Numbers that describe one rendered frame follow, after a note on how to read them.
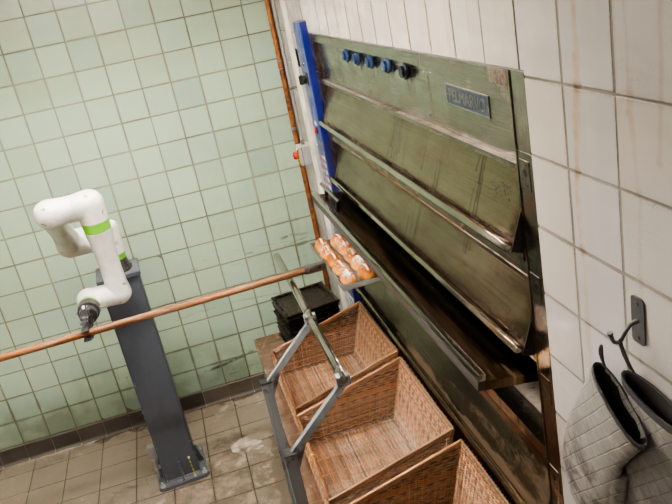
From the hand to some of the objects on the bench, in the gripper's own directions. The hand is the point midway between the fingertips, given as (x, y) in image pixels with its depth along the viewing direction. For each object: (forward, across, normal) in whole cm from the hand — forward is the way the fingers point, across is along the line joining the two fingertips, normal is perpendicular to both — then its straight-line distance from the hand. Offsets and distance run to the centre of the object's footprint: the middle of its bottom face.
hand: (86, 332), depth 292 cm
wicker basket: (+1, +62, -94) cm, 113 cm away
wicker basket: (+60, +61, -93) cm, 126 cm away
